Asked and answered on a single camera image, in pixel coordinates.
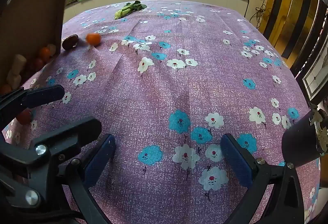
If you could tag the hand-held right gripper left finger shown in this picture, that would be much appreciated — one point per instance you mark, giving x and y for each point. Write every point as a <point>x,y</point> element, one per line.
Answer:
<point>98,160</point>

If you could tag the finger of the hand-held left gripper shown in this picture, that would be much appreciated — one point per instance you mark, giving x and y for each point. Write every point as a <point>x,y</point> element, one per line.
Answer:
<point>44,96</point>
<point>69,134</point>

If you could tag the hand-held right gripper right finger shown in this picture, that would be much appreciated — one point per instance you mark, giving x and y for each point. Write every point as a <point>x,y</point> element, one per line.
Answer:
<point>237,160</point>

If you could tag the large red date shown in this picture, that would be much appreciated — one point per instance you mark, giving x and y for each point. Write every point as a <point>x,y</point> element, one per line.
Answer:
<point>69,42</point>

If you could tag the shallow cardboard box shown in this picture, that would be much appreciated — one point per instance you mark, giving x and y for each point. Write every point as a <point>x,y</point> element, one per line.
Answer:
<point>30,14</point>

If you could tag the black cylindrical device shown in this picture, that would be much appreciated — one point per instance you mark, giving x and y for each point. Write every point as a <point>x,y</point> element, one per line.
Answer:
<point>299,142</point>

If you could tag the purple floral tablecloth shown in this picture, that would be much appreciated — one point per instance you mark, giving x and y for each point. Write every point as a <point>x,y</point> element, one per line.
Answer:
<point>179,85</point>

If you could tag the green leafy vegetable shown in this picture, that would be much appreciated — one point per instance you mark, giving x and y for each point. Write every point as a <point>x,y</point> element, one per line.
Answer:
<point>128,10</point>

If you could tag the yellow and black door panels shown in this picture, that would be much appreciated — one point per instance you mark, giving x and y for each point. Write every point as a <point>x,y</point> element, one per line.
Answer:
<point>294,8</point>

